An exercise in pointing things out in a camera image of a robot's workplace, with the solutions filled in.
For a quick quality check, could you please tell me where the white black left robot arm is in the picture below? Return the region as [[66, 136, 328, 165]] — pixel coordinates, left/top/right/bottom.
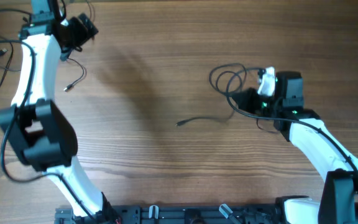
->
[[0, 1, 121, 223]]

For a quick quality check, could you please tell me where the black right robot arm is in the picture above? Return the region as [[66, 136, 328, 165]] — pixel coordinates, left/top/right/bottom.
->
[[226, 71, 358, 223]]

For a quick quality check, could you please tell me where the black left camera cable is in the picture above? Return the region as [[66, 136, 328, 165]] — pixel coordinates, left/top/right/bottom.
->
[[0, 7, 99, 223]]

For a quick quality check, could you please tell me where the black camera cable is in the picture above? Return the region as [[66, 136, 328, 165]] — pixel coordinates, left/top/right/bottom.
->
[[0, 7, 99, 223], [225, 67, 358, 224]]

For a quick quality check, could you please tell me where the black right camera cable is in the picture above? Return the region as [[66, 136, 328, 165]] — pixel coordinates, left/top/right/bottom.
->
[[225, 67, 358, 224]]

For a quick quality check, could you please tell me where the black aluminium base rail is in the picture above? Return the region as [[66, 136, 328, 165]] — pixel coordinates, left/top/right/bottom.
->
[[54, 203, 291, 224]]

